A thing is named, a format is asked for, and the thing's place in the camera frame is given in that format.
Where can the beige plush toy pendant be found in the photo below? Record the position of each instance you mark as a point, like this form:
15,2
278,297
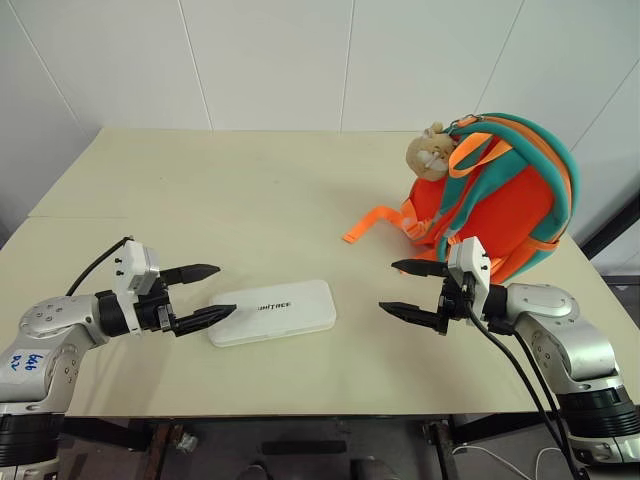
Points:
427,152

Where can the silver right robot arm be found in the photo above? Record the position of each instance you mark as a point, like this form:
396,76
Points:
565,325

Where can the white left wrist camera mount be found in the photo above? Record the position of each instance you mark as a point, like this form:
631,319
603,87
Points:
134,265

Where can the white rectangular case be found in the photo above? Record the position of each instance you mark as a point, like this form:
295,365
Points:
272,312

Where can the orange and teal backpack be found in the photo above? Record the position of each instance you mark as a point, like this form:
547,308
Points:
515,200

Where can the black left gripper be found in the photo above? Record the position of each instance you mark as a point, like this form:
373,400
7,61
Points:
150,312

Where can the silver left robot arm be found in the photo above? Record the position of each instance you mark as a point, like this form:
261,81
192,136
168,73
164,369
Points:
47,320

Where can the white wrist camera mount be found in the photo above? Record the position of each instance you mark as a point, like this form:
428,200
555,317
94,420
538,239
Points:
472,265
134,265

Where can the black metal stand post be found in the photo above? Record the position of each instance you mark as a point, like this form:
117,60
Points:
617,220

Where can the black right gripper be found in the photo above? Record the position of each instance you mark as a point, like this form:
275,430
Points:
452,307

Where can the silver metal bracket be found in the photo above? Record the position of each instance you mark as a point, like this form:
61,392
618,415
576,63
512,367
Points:
186,441

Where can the dark metal table frame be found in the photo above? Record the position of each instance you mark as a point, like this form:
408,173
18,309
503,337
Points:
310,435

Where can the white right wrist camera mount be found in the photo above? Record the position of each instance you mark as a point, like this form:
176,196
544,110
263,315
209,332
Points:
472,265

